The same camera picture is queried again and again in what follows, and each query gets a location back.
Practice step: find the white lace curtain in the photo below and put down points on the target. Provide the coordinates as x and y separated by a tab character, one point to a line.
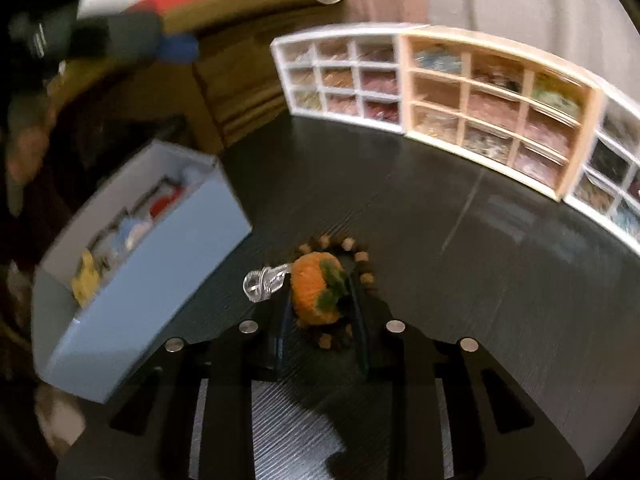
525	10

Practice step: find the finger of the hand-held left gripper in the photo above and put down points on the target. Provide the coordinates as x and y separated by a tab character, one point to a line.
175	50

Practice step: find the orange felt fruit charm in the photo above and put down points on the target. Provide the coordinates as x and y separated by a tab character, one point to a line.
315	290

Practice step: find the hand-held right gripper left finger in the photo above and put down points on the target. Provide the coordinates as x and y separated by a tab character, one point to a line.
220	360

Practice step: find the wooden cabinet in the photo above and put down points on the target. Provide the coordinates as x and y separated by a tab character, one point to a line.
235	75

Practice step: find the small white drawer organizer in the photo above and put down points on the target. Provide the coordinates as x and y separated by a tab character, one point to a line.
340	80

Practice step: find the peach drawer organizer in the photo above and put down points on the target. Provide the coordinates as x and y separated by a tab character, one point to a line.
495	110

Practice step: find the red fuzzy ornament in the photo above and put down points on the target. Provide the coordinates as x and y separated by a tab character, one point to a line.
162	206

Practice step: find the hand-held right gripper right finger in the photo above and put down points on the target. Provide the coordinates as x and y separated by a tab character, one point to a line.
415	360

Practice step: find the large white drawer organizer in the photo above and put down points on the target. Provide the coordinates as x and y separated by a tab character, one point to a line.
612	175

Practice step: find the light blue cardboard box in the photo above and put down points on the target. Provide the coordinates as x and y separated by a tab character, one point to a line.
150	285

